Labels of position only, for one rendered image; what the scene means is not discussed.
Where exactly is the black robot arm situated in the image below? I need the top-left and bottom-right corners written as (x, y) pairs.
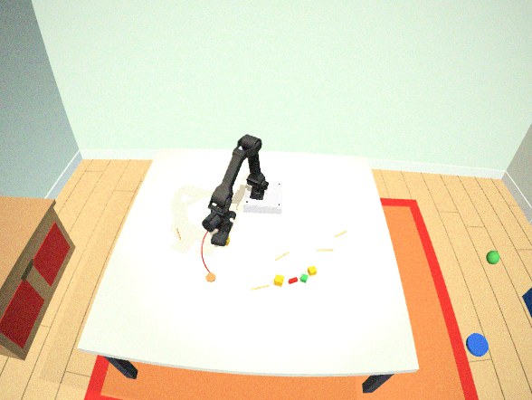
top-left (201, 134), bottom-right (269, 232)

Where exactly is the round wooden button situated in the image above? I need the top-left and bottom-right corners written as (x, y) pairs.
top-left (205, 272), bottom-right (216, 282)

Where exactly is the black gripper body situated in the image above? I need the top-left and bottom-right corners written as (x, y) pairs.
top-left (211, 211), bottom-right (236, 246)

